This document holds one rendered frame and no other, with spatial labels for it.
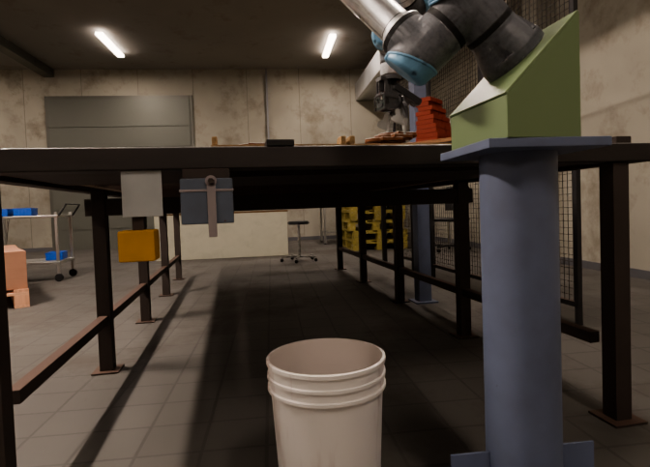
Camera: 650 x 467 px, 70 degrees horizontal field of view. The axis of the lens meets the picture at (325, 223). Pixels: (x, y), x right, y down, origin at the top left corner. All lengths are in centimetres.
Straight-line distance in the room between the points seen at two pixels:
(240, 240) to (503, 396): 652
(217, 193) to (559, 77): 84
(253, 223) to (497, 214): 649
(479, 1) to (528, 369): 81
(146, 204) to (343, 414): 72
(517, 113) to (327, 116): 1014
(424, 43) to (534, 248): 51
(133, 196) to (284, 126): 975
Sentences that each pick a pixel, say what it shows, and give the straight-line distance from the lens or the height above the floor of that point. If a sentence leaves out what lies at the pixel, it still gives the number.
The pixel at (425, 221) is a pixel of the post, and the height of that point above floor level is 61.
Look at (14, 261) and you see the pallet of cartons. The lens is 461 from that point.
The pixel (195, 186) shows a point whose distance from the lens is 125.
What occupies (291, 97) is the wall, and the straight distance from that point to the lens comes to 1111.
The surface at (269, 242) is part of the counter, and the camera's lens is 744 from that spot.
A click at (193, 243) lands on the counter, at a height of 26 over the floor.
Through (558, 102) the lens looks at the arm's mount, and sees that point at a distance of 109.
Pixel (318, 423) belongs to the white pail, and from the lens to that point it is 113.
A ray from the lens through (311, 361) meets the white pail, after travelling 136.
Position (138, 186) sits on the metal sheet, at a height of 81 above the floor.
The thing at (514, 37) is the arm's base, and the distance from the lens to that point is 115.
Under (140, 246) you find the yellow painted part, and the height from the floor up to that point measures 66.
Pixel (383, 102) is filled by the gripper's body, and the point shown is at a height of 109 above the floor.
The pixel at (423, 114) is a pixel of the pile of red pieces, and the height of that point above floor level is 121.
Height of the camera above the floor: 74
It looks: 2 degrees down
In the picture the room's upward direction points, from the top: 2 degrees counter-clockwise
